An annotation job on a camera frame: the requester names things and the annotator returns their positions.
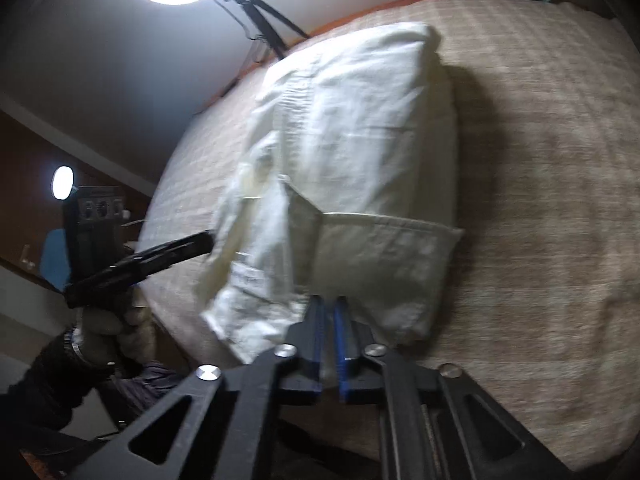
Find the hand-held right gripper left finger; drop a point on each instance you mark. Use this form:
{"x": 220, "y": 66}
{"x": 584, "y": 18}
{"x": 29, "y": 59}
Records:
{"x": 316, "y": 330}

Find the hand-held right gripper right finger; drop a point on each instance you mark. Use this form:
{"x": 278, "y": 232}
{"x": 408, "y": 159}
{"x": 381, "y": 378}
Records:
{"x": 341, "y": 340}

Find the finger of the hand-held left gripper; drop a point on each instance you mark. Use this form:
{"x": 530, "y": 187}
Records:
{"x": 185, "y": 247}

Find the white shirt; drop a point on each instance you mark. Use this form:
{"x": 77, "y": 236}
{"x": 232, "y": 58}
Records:
{"x": 360, "y": 135}

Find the person's left hand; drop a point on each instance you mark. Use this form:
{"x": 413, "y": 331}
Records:
{"x": 100, "y": 330}

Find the blue chair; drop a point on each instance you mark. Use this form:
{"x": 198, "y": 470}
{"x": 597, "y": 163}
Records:
{"x": 52, "y": 260}

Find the round white desk lamp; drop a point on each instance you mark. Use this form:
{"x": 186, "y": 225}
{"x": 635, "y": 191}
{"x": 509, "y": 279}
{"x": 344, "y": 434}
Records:
{"x": 62, "y": 182}

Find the wrist watch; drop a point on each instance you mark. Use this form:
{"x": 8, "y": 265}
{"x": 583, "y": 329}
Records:
{"x": 77, "y": 347}

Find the dark striped cloth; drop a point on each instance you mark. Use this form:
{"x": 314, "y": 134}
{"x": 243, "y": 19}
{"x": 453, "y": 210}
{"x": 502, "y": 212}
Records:
{"x": 150, "y": 380}

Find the beige plaid blanket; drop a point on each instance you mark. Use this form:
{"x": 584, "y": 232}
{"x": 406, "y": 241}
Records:
{"x": 540, "y": 210}

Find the black tripod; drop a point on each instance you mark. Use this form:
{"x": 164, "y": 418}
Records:
{"x": 265, "y": 20}

